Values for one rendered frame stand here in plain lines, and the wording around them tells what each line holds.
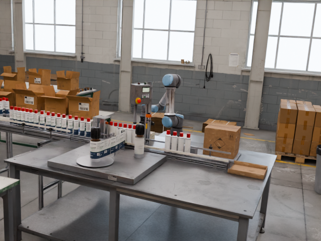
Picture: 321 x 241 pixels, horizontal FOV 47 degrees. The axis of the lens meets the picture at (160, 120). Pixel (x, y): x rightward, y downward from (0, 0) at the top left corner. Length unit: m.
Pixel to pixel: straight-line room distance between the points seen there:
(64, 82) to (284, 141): 4.33
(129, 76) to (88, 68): 1.19
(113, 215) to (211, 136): 1.21
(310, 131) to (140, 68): 4.58
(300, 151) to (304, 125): 0.44
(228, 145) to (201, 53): 5.56
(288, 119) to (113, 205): 4.22
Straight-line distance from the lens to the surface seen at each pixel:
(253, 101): 8.78
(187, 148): 3.43
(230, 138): 3.52
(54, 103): 5.49
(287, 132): 6.60
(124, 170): 3.00
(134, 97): 3.56
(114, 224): 3.02
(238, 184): 3.05
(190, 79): 9.02
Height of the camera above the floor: 1.92
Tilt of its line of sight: 13 degrees down
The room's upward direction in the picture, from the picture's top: 3 degrees clockwise
